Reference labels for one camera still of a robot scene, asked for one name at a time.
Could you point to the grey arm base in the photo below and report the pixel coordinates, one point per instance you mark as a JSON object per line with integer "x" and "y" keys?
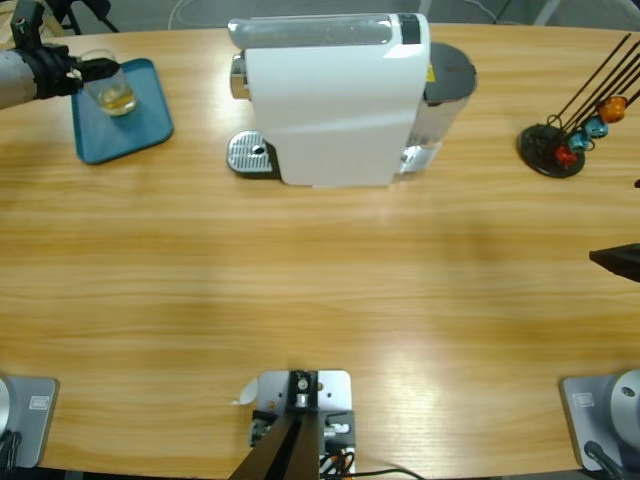
{"x": 580, "y": 425}
{"x": 35, "y": 425}

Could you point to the blue coffee capsule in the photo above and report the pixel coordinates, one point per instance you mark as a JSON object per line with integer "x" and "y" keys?
{"x": 596, "y": 127}
{"x": 579, "y": 141}

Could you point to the black capsule holder stand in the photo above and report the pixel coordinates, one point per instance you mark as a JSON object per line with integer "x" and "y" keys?
{"x": 540, "y": 150}

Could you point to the grey translucent machine lever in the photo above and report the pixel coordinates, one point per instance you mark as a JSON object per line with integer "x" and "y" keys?
{"x": 310, "y": 31}

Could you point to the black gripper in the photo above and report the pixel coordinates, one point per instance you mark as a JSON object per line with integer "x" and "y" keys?
{"x": 52, "y": 72}

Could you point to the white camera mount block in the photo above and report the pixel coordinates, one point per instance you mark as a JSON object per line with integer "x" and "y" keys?
{"x": 335, "y": 395}

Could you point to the clear glass cup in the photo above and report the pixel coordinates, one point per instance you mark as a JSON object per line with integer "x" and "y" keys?
{"x": 117, "y": 97}

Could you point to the teal plastic tray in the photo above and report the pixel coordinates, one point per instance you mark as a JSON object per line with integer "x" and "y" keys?
{"x": 130, "y": 130}

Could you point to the white capsule coffee machine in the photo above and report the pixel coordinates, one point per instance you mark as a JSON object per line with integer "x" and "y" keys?
{"x": 330, "y": 110}

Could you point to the orange coffee capsule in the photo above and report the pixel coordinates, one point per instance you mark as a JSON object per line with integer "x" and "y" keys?
{"x": 613, "y": 110}

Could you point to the red coffee capsule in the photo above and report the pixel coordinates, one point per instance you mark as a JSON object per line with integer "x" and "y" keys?
{"x": 565, "y": 156}

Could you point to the white tape tag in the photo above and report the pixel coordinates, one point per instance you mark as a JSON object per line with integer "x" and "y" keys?
{"x": 247, "y": 392}

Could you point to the black chair legs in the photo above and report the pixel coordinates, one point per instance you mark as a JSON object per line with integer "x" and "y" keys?
{"x": 85, "y": 6}

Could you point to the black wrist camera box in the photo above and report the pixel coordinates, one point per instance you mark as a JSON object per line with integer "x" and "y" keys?
{"x": 27, "y": 25}

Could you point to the dark camera post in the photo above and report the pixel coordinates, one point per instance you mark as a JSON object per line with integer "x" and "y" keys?
{"x": 290, "y": 450}

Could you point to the black coffee machine drip tray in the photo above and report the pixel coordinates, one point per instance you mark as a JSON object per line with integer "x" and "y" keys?
{"x": 250, "y": 152}

